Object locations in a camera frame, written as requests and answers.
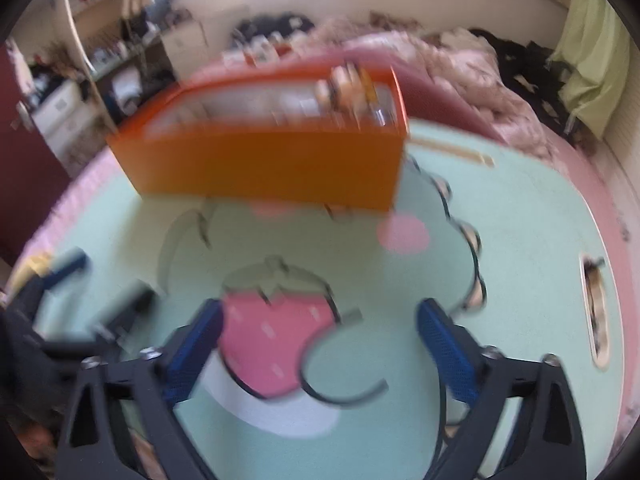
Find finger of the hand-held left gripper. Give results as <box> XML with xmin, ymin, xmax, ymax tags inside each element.
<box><xmin>90</xmin><ymin>280</ymin><xmax>157</xmax><ymax>338</ymax></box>
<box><xmin>30</xmin><ymin>247</ymin><xmax>92</xmax><ymax>293</ymax></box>

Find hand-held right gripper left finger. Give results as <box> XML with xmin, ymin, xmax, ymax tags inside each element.
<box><xmin>54</xmin><ymin>298</ymin><xmax>226</xmax><ymax>480</ymax></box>

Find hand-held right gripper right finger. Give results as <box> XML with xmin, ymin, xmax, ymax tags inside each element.
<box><xmin>416</xmin><ymin>298</ymin><xmax>587</xmax><ymax>480</ymax></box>

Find orange cardboard box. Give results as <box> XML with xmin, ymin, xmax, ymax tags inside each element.
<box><xmin>106</xmin><ymin>62</ymin><xmax>412</xmax><ymax>212</ymax></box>

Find green cartoon dinosaur desktop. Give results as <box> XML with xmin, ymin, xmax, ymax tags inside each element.
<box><xmin>10</xmin><ymin>122</ymin><xmax>631</xmax><ymax>480</ymax></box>

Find dark red door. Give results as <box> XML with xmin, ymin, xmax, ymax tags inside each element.
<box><xmin>0</xmin><ymin>42</ymin><xmax>71</xmax><ymax>266</ymax></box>

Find white drawer cabinet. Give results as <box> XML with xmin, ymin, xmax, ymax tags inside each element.
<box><xmin>30</xmin><ymin>77</ymin><xmax>113</xmax><ymax>171</ymax></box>

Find pink bed sheet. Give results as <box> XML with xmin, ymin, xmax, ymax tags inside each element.
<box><xmin>545</xmin><ymin>125</ymin><xmax>638</xmax><ymax>461</ymax></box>

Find white desk with drawers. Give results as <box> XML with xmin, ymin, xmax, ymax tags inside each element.
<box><xmin>160</xmin><ymin>22</ymin><xmax>211</xmax><ymax>81</ymax></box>

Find dark red pillow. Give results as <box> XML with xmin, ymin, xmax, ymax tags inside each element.
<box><xmin>345</xmin><ymin>40</ymin><xmax>506</xmax><ymax>143</ymax></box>

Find pink quilt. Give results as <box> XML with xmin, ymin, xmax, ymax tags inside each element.
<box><xmin>300</xmin><ymin>17</ymin><xmax>566</xmax><ymax>161</ymax></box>

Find black clothes on bed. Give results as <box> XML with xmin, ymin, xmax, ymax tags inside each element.
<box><xmin>470</xmin><ymin>27</ymin><xmax>586</xmax><ymax>146</ymax></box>

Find black and white clothes pile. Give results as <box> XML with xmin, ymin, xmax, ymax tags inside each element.
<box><xmin>232</xmin><ymin>14</ymin><xmax>316</xmax><ymax>43</ymax></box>

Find light green curtain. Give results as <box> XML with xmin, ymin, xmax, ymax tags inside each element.
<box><xmin>547</xmin><ymin>0</ymin><xmax>632</xmax><ymax>138</ymax></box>

